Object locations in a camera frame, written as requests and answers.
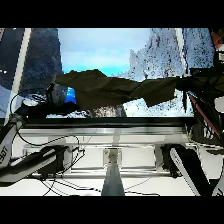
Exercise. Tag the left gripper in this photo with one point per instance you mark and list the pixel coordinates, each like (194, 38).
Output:
(63, 109)

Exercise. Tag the olive green garment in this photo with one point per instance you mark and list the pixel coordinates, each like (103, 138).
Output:
(100, 90)

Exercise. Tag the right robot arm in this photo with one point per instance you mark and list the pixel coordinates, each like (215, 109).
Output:
(188, 166)

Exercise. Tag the silver frame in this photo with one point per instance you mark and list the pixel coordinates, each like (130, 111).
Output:
(112, 181)

